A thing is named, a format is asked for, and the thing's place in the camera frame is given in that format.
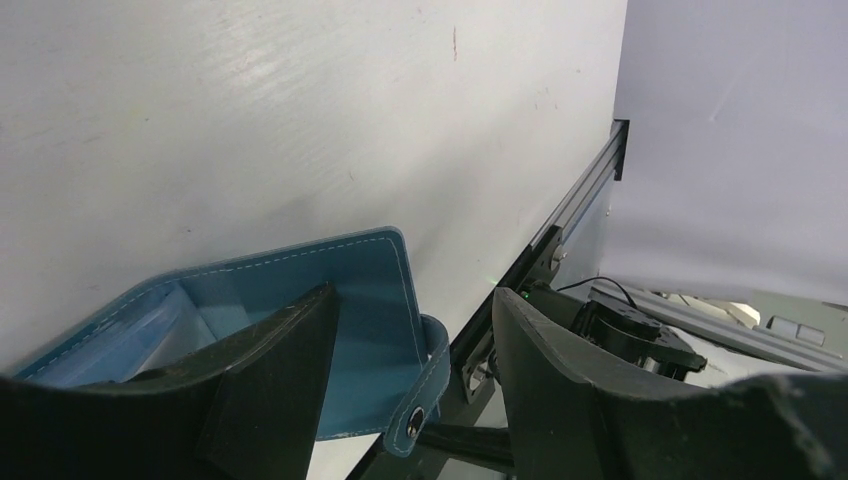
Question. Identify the aluminium frame rail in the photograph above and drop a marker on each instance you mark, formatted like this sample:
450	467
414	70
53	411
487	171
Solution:
566	249

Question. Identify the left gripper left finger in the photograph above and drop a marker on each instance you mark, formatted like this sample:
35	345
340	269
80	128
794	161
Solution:
246	407

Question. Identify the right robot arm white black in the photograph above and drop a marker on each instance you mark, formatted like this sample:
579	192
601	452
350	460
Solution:
618	327

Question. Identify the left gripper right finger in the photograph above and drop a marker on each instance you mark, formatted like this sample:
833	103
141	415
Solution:
576	411

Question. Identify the blue leather card holder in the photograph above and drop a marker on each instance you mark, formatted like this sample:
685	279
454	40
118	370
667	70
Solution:
391	363

